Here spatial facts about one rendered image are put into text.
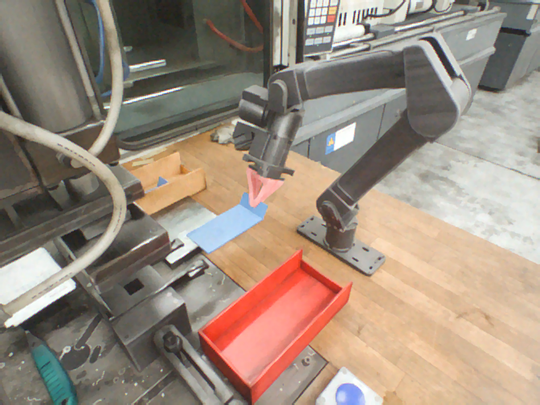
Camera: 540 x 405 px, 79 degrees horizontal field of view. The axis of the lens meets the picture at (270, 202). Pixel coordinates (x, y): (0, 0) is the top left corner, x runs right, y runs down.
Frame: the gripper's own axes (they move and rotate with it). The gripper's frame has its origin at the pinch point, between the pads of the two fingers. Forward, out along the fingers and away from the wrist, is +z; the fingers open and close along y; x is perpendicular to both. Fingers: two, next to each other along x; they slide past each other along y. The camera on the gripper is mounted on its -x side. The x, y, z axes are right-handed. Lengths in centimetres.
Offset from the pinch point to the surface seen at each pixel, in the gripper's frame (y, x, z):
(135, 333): 25.5, 7.6, 18.4
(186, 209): 0.6, -18.5, 10.3
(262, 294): 4.6, 12.7, 12.8
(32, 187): 40.8, 4.6, -2.3
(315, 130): -94, -51, -21
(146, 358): 22.3, 8.0, 23.9
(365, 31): -133, -69, -85
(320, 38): -60, -44, -53
